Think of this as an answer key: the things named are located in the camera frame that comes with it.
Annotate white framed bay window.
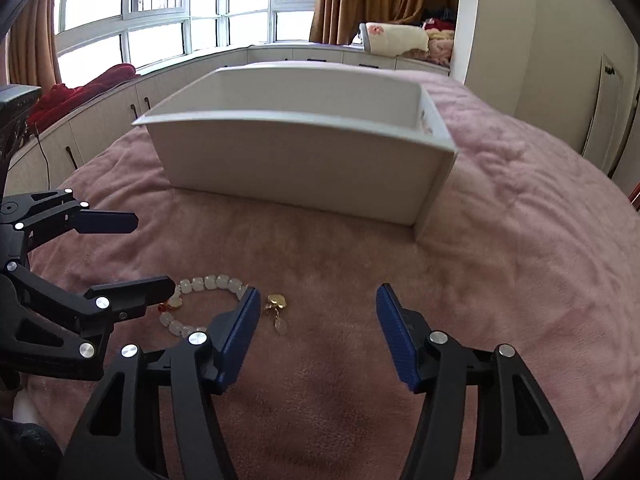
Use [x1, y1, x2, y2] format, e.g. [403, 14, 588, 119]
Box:
[52, 0, 332, 75]

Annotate white jade bead bracelet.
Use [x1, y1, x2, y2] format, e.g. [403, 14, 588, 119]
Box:
[158, 273, 251, 339]

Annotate pink crumpled blanket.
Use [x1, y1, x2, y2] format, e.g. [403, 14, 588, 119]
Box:
[400, 27, 455, 64]

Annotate black cable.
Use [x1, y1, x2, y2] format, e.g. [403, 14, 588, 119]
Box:
[34, 127, 52, 192]

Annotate gold heart earring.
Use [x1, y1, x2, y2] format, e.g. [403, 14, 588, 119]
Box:
[263, 293, 290, 335]

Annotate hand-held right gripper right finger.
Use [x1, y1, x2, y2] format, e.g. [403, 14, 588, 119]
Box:
[375, 283, 584, 480]

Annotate dark red clothes pile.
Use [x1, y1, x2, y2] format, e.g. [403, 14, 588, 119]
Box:
[421, 7, 457, 32]

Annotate dark blue pants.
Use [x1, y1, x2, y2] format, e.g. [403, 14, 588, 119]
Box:
[0, 419, 64, 480]

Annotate pink fleece blanket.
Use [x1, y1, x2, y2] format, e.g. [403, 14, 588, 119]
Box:
[20, 79, 640, 480]

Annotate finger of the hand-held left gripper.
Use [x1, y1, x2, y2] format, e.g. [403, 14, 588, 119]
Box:
[0, 188, 140, 261]
[0, 262, 177, 382]

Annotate white rectangular storage box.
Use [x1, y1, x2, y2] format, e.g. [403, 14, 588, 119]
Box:
[131, 61, 459, 242]

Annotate white narrow door panel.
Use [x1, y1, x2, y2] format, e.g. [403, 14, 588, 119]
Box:
[581, 52, 627, 177]

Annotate red cloth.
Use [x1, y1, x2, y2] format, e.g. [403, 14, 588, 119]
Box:
[27, 62, 142, 132]

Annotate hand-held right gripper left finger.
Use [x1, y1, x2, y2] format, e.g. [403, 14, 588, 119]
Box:
[62, 287, 262, 480]

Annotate folded cream flower blanket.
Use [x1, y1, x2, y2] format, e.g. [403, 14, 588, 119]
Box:
[359, 22, 430, 57]

